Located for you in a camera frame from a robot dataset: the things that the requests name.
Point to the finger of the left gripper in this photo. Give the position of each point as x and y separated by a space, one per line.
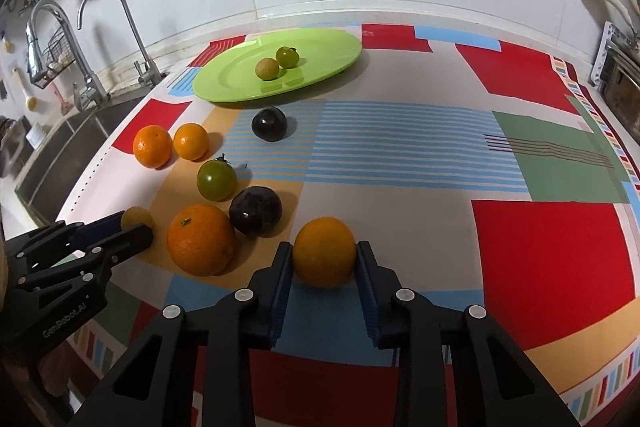
99 230
118 248

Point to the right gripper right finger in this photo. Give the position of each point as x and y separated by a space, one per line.
459 365

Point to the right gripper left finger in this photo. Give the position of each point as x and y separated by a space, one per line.
152 383

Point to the brown-green kiwi fruit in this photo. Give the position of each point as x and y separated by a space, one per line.
135 216
267 69

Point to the large orange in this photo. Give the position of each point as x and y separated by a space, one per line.
201 240
152 146

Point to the green tomato with stem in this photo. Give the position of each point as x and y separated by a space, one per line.
216 179

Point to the dark plum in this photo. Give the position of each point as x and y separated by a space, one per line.
255 211
270 124

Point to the small orange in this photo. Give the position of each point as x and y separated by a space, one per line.
324 253

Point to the small green fruit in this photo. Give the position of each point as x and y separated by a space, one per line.
287 57

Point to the stainless steel sink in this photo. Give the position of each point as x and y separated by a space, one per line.
59 161

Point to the large chrome pull-down faucet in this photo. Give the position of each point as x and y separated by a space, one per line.
91 90

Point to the slim curved chrome faucet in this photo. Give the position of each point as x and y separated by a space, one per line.
114 32

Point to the colourful patterned table mat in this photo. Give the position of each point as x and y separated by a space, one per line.
482 173

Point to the green plate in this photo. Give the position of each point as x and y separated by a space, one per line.
230 76

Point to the steel pot on rack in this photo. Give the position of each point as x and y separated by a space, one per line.
621 93

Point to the metal dish rack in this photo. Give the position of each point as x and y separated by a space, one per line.
613 43

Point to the wire sink caddy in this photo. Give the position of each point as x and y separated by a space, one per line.
57 56

